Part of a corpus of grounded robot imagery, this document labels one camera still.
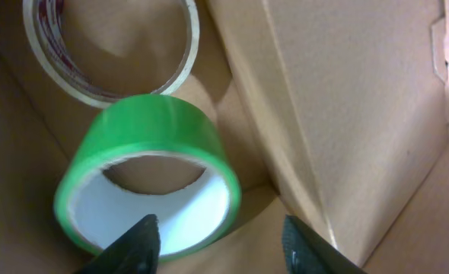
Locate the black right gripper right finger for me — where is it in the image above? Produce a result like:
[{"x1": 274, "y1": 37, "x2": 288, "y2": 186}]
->
[{"x1": 282, "y1": 215, "x2": 365, "y2": 274}]

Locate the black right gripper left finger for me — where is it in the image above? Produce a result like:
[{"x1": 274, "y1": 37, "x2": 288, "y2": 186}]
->
[{"x1": 75, "y1": 214, "x2": 161, "y2": 274}]

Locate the green tape roll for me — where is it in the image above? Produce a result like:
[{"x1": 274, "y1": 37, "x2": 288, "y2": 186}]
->
[{"x1": 53, "y1": 94, "x2": 241, "y2": 262}]

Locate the white tape roll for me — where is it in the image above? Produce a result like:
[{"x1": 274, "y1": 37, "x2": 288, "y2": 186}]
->
[{"x1": 22, "y1": 0, "x2": 200, "y2": 109}]

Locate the open cardboard box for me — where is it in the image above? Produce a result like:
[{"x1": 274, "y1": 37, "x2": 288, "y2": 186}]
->
[{"x1": 0, "y1": 1, "x2": 449, "y2": 273}]

